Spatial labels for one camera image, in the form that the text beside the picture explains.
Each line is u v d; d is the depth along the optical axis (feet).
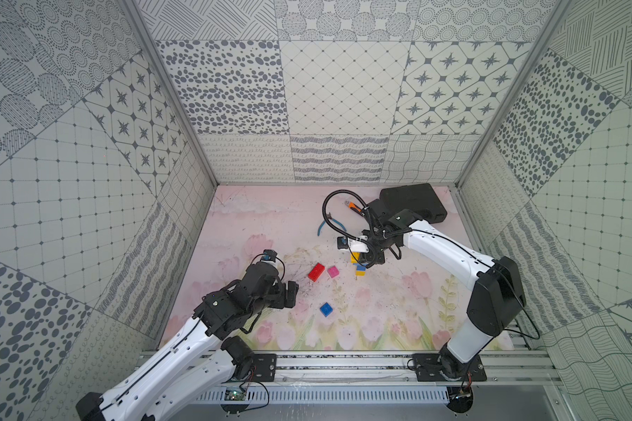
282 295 1.92
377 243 2.33
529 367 2.52
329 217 3.60
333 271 3.04
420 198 3.73
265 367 2.41
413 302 2.88
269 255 2.17
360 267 2.97
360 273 3.04
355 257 2.50
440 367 2.20
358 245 2.40
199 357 1.53
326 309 2.76
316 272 3.04
